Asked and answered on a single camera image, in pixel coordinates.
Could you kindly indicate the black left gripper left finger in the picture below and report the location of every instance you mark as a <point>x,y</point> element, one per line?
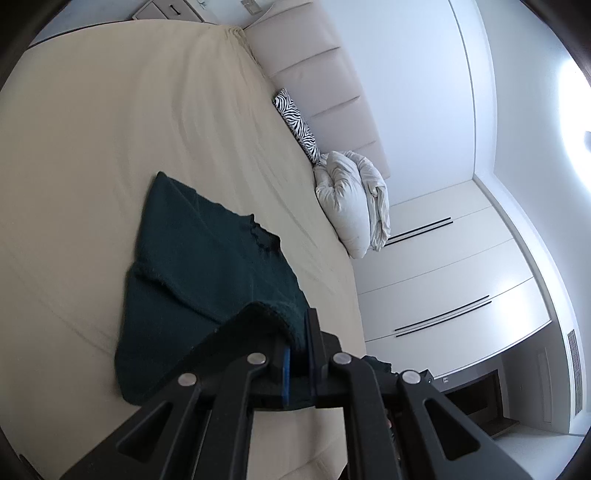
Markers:
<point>198,426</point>

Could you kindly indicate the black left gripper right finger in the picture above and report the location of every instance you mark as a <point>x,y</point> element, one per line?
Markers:
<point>398,425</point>

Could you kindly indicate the dark green knit garment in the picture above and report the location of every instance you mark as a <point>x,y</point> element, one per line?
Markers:
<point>206,285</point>

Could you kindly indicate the white rumpled duvet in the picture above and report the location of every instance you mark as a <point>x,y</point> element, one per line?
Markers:
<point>354,196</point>

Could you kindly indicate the beige bed sheet mattress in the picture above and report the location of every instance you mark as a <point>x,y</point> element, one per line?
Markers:
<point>87,120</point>

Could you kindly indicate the zebra print pillow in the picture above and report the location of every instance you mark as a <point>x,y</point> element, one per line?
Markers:
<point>291,115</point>

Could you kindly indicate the beige padded headboard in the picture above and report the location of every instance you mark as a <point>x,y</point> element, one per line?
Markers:
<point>299,49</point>

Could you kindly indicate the white bedside table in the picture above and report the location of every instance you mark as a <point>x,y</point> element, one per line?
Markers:
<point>180,10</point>

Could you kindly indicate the white wardrobe with black handles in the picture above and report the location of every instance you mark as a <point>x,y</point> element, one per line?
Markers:
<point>450,289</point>

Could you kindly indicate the wall socket plate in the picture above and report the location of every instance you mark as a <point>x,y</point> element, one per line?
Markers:
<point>251,6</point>

